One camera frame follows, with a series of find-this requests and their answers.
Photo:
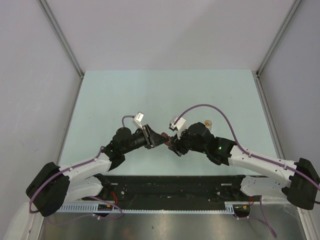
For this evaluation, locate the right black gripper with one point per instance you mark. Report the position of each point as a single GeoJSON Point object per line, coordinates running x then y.
{"type": "Point", "coordinates": [176, 145]}

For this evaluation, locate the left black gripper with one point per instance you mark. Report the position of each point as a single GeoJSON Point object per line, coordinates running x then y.
{"type": "Point", "coordinates": [152, 139]}

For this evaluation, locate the red pill organizer box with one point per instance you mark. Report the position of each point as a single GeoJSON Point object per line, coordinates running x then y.
{"type": "Point", "coordinates": [167, 139]}

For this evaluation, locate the clear pill bottle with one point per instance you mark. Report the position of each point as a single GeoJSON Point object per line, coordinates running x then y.
{"type": "Point", "coordinates": [208, 124]}

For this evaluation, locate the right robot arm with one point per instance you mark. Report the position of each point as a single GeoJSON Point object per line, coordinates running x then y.
{"type": "Point", "coordinates": [296, 181]}

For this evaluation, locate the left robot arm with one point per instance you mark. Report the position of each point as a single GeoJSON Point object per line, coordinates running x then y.
{"type": "Point", "coordinates": [55, 185]}

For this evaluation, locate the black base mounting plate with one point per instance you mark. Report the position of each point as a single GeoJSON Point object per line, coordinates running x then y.
{"type": "Point", "coordinates": [174, 193]}

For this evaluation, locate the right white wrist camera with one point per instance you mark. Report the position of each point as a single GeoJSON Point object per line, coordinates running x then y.
{"type": "Point", "coordinates": [179, 125]}

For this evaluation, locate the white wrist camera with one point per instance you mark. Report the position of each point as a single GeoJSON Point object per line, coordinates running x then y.
{"type": "Point", "coordinates": [137, 120]}
{"type": "Point", "coordinates": [179, 125]}

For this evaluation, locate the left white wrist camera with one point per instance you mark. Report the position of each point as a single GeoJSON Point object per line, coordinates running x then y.
{"type": "Point", "coordinates": [137, 120]}

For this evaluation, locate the left aluminium frame post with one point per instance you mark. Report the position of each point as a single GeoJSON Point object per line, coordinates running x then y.
{"type": "Point", "coordinates": [50, 16]}

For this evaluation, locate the aluminium frame post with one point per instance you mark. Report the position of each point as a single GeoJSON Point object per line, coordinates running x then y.
{"type": "Point", "coordinates": [50, 16]}
{"type": "Point", "coordinates": [284, 26]}

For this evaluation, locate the right aluminium frame post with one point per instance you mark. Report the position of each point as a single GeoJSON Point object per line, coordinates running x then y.
{"type": "Point", "coordinates": [284, 26]}

